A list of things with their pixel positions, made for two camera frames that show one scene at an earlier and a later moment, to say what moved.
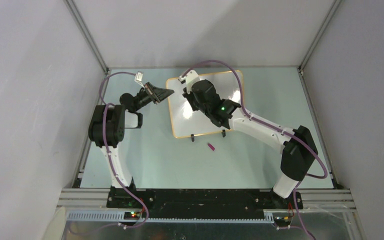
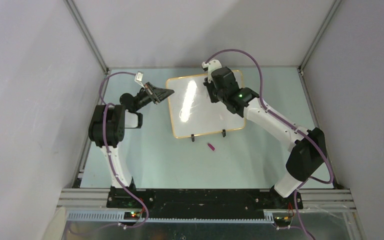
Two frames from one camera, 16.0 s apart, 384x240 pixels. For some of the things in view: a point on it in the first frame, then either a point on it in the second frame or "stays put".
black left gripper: [156, 95] stays put
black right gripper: [190, 97] → [210, 86]
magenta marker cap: [211, 147] stays put
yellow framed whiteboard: [187, 121] stays put
